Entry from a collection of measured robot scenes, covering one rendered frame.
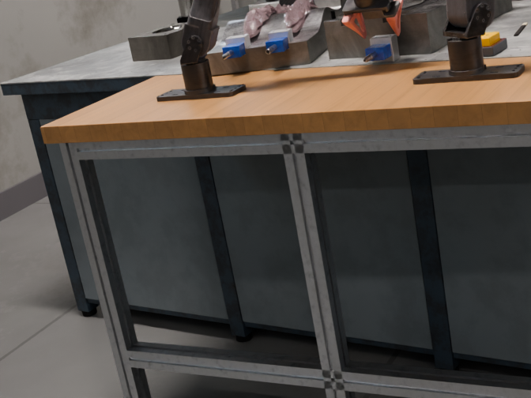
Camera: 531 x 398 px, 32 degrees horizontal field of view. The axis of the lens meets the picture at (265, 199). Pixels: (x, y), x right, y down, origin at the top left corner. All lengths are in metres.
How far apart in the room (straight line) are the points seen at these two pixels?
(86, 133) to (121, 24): 3.21
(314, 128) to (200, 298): 1.09
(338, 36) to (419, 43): 0.20
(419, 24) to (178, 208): 0.92
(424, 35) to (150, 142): 0.64
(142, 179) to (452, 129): 1.23
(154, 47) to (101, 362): 0.92
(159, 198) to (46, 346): 0.64
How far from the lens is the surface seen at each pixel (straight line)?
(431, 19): 2.05
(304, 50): 2.16
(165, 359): 2.16
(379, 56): 1.99
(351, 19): 1.99
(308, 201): 1.78
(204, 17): 1.97
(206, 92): 2.00
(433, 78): 1.76
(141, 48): 2.70
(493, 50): 1.93
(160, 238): 2.68
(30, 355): 2.92
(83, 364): 2.76
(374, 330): 2.37
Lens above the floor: 1.18
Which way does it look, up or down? 18 degrees down
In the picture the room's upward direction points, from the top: 11 degrees counter-clockwise
